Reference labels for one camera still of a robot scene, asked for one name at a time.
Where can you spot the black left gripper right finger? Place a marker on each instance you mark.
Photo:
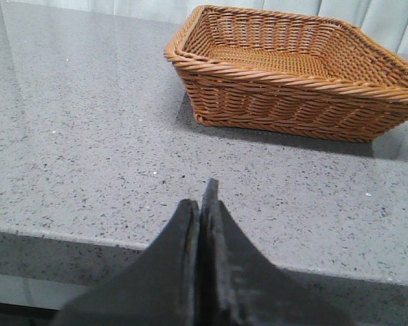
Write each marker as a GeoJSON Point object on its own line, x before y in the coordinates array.
{"type": "Point", "coordinates": [238, 285]}

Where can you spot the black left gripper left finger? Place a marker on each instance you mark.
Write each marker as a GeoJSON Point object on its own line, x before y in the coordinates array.
{"type": "Point", "coordinates": [157, 289]}

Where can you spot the white pleated curtain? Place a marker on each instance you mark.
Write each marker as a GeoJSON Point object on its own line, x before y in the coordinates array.
{"type": "Point", "coordinates": [385, 21]}

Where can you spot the brown wicker basket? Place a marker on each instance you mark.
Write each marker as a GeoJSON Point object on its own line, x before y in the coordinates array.
{"type": "Point", "coordinates": [304, 75]}

